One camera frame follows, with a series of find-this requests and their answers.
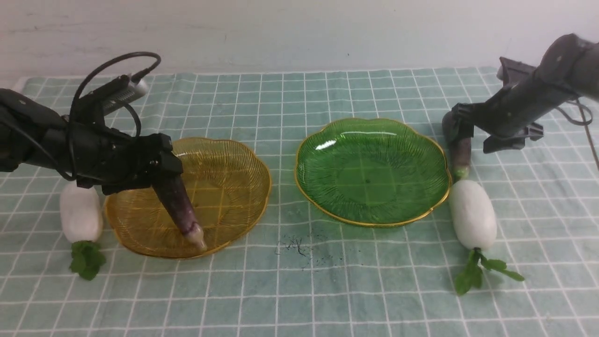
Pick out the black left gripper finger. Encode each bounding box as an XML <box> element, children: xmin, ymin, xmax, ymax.
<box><xmin>102</xmin><ymin>159</ymin><xmax>183</xmax><ymax>195</ymax></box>
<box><xmin>140</xmin><ymin>133</ymin><xmax>173</xmax><ymax>162</ymax></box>

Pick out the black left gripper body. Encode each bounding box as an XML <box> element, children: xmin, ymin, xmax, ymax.
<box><xmin>58</xmin><ymin>123</ymin><xmax>147</xmax><ymax>188</ymax></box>

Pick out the green transparent plastic plate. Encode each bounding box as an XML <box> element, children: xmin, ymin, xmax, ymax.
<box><xmin>294</xmin><ymin>118</ymin><xmax>453</xmax><ymax>227</ymax></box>

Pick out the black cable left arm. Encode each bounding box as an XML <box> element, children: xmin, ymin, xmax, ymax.
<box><xmin>0</xmin><ymin>51</ymin><xmax>162</xmax><ymax>182</ymax></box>

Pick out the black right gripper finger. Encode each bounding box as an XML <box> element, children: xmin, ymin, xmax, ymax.
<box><xmin>442</xmin><ymin>104</ymin><xmax>478</xmax><ymax>141</ymax></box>
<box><xmin>483</xmin><ymin>123</ymin><xmax>545</xmax><ymax>154</ymax></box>

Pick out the white radish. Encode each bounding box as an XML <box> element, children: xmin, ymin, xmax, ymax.
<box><xmin>59</xmin><ymin>181</ymin><xmax>106</xmax><ymax>281</ymax></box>
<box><xmin>448</xmin><ymin>180</ymin><xmax>525</xmax><ymax>296</ymax></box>

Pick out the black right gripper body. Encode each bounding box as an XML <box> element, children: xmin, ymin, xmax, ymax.
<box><xmin>473</xmin><ymin>77</ymin><xmax>574</xmax><ymax>139</ymax></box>

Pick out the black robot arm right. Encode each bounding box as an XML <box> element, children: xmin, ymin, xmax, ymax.
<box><xmin>443</xmin><ymin>34</ymin><xmax>599</xmax><ymax>154</ymax></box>

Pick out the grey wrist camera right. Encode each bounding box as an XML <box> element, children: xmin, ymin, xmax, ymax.
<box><xmin>496</xmin><ymin>56</ymin><xmax>536</xmax><ymax>87</ymax></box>

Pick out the purple eggplant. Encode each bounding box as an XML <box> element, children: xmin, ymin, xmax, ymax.
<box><xmin>441</xmin><ymin>112</ymin><xmax>472</xmax><ymax>182</ymax></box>
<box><xmin>152</xmin><ymin>176</ymin><xmax>207</xmax><ymax>252</ymax></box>

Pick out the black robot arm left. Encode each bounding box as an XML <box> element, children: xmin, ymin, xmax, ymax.
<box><xmin>1</xmin><ymin>89</ymin><xmax>183</xmax><ymax>195</ymax></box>

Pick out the green checkered tablecloth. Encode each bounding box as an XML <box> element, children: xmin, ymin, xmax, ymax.
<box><xmin>0</xmin><ymin>67</ymin><xmax>598</xmax><ymax>337</ymax></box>

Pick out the yellow transparent plastic plate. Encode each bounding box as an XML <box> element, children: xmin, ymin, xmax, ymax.
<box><xmin>104</xmin><ymin>137</ymin><xmax>272</xmax><ymax>259</ymax></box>

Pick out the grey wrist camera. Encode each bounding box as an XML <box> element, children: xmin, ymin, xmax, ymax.
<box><xmin>496</xmin><ymin>56</ymin><xmax>536</xmax><ymax>87</ymax></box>
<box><xmin>75</xmin><ymin>75</ymin><xmax>149</xmax><ymax>117</ymax></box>

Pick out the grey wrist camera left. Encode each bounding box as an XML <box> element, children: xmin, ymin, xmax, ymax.
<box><xmin>75</xmin><ymin>75</ymin><xmax>149</xmax><ymax>117</ymax></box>

